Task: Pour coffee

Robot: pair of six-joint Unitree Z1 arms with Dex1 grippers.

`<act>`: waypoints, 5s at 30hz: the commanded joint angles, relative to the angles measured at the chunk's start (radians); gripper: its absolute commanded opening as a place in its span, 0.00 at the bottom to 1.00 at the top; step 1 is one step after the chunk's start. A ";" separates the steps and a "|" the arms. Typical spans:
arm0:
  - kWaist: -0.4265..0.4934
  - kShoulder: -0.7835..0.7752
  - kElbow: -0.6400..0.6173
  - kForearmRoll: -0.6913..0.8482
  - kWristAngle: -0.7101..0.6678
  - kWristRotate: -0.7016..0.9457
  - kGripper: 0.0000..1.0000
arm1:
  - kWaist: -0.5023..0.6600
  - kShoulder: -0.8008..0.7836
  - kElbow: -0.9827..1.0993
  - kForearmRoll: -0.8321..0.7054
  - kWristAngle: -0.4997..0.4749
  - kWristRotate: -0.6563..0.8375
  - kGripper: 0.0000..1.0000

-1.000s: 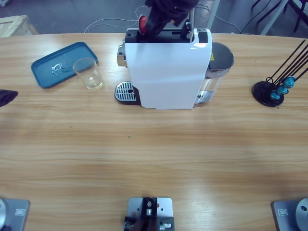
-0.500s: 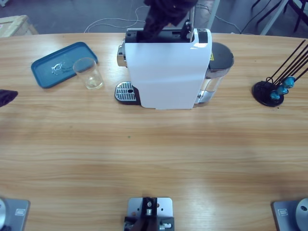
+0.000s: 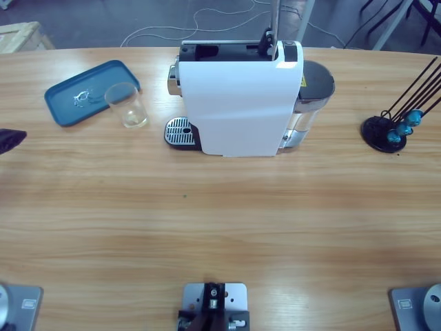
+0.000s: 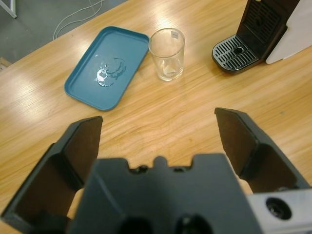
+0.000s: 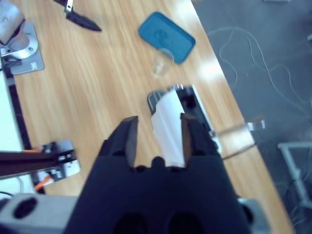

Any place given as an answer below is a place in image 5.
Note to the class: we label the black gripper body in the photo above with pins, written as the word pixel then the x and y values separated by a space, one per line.
pixel 67 5

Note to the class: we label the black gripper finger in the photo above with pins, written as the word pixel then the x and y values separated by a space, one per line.
pixel 197 141
pixel 83 21
pixel 122 141

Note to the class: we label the silver coffee machine lever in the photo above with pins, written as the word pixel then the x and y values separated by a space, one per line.
pixel 236 139

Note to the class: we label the clear drinking glass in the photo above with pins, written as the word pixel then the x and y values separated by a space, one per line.
pixel 162 65

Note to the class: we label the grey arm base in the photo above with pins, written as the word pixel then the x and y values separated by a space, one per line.
pixel 29 58

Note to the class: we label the white capsule coffee machine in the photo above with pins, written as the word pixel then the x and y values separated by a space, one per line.
pixel 168 126

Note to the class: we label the metal grille drip tray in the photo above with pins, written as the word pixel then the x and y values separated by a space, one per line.
pixel 156 100

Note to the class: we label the teal plastic tray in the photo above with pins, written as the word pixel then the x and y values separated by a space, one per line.
pixel 165 36

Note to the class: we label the white metal table leg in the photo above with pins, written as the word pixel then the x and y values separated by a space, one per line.
pixel 292 165

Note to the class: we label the white block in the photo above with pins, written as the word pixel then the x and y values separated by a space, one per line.
pixel 9 114

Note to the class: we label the grey mount with dark post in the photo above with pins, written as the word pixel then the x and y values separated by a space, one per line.
pixel 65 158

